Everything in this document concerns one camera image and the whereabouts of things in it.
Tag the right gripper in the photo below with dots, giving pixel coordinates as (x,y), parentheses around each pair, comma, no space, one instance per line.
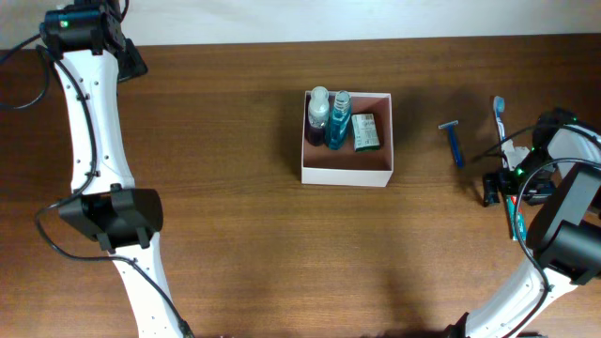
(489,187)

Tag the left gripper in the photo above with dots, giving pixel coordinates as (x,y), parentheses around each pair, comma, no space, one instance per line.
(134,65)

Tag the green red toothpaste tube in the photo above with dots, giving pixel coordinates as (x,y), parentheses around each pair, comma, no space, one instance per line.
(516,219)

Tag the blue disposable razor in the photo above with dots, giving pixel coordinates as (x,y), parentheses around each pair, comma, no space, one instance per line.
(449,127)

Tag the blue white toothbrush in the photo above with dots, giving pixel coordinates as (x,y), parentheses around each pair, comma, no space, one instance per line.
(498,106)

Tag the green white soap box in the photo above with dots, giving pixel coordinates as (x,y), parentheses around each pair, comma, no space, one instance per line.
(365,133)

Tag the blue mouthwash bottle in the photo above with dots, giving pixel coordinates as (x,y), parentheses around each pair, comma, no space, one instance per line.
(336,133)

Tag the clear bottle purple liquid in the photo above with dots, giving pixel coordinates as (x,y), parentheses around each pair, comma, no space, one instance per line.
(318,112)

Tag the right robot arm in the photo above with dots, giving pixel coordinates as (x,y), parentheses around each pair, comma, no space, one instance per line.
(561,172)

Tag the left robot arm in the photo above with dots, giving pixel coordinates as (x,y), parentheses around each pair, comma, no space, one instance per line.
(92,57)

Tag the white open cardboard box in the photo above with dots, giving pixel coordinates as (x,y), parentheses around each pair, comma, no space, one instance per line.
(346,166)

